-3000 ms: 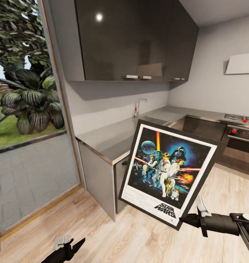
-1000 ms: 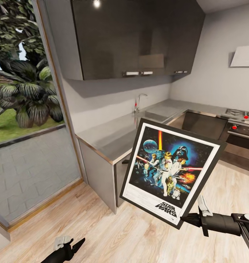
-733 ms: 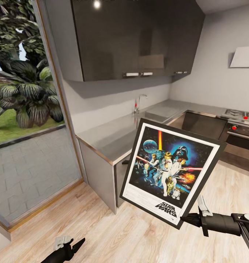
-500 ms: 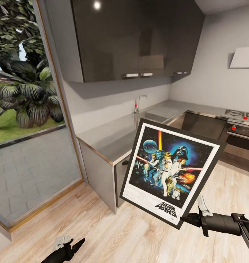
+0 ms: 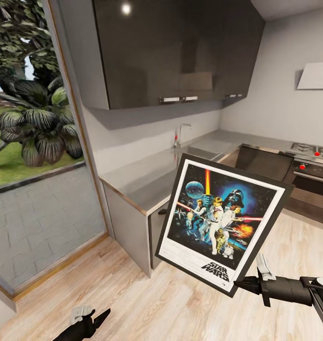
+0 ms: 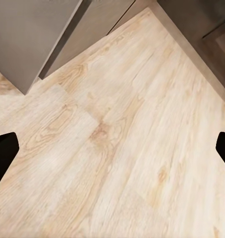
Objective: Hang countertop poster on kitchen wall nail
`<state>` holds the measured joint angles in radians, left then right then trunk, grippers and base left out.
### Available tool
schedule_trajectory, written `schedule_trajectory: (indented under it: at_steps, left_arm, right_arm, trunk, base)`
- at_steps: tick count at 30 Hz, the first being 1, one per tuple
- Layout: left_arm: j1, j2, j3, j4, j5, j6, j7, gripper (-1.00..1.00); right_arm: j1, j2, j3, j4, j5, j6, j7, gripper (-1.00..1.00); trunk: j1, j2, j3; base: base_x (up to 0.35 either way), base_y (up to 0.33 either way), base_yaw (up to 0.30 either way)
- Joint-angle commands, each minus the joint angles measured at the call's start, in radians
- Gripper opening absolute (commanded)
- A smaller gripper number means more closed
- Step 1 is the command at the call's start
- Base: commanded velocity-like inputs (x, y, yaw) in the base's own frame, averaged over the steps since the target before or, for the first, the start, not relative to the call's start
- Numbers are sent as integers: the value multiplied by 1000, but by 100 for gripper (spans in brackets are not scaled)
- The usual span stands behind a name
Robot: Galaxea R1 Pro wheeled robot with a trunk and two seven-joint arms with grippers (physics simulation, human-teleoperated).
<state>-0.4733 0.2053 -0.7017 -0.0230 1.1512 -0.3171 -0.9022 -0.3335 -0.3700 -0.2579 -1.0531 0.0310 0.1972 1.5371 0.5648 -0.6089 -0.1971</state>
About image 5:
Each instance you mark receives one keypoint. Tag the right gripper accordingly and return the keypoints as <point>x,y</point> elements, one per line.
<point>277,289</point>

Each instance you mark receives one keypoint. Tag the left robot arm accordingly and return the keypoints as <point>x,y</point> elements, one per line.
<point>81,323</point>

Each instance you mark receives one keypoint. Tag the poster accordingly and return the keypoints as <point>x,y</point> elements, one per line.
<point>217,219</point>

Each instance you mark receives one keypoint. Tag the cabinet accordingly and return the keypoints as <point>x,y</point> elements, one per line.
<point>144,53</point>
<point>242,33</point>

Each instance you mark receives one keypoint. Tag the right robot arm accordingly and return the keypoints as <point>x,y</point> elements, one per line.
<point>306,290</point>

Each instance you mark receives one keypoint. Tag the oven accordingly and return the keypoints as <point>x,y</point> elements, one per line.
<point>308,181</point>

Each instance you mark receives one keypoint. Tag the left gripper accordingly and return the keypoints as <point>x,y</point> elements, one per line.
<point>85,328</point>

